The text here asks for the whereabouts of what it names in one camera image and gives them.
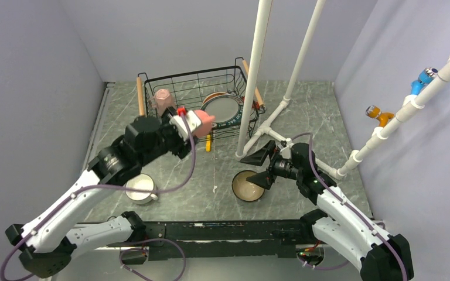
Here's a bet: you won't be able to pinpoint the red handled scissors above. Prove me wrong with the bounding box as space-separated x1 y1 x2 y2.
251 100 260 110

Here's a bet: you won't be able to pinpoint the dark bowl cream inside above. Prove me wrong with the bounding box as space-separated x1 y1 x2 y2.
231 170 265 202

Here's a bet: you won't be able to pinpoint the blue tap on pipe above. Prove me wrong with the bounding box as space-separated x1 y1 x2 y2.
410 67 438 95

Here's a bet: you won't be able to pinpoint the green rimmed white plate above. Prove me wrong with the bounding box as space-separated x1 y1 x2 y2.
201 94 244 129

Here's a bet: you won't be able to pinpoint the orange plate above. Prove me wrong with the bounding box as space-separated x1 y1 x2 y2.
202 92 229 105

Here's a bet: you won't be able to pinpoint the orange tap on pipe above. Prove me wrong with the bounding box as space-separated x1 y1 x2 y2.
366 105 395 128

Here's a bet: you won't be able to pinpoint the black wire dish rack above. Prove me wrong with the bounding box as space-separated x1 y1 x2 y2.
137 57 248 140

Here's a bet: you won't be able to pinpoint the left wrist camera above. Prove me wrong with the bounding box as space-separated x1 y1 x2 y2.
169 109 207 141

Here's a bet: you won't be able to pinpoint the yellow handled utensil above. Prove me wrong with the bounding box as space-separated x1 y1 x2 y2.
205 133 212 152

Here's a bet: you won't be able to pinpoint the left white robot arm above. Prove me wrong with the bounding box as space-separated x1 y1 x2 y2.
5 108 214 278

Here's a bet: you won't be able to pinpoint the white pvc pipe frame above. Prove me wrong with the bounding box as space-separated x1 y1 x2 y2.
236 1 450 179

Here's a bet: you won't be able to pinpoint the pink mug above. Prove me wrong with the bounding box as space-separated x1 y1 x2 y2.
193 109 215 138
149 88 177 116

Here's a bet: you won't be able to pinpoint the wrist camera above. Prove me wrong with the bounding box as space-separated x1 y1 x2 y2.
169 109 207 141
279 138 293 159

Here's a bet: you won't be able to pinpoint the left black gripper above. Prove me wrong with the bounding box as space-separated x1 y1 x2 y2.
138 106 199 167

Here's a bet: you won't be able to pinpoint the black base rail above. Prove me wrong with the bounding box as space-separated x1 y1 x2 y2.
116 219 322 261

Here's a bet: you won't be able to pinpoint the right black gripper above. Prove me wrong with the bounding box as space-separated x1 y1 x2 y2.
241 140 302 189

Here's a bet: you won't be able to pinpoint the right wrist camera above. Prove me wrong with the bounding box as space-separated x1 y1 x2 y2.
279 138 293 159

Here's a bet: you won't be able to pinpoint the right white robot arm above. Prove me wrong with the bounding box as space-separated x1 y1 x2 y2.
240 140 414 280

